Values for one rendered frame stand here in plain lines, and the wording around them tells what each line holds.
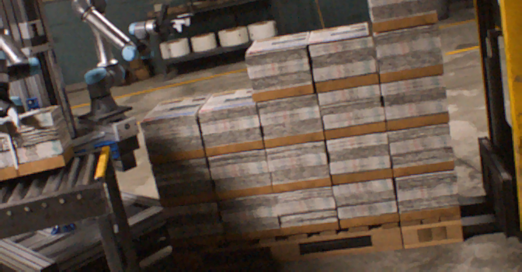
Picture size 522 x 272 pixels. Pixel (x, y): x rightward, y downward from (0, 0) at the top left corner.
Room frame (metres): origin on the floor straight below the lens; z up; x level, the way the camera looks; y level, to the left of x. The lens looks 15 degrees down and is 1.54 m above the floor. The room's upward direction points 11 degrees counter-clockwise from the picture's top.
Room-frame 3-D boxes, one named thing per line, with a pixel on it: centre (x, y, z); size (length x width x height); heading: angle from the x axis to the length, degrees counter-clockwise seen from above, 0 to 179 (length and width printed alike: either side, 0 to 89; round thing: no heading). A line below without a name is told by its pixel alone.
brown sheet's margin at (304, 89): (3.21, -0.11, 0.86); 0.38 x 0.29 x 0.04; 171
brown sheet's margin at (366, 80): (3.16, -0.41, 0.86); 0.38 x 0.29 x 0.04; 171
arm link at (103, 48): (3.74, 0.83, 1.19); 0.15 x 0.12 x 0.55; 158
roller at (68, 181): (2.61, 0.85, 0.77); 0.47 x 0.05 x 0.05; 7
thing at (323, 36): (3.15, -0.40, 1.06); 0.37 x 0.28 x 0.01; 171
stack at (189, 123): (3.24, 0.02, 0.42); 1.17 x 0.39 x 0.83; 80
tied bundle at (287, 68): (3.22, -0.11, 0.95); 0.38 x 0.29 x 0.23; 171
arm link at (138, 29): (3.64, 0.59, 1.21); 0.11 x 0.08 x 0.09; 68
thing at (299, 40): (3.22, -0.12, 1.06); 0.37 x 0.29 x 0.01; 171
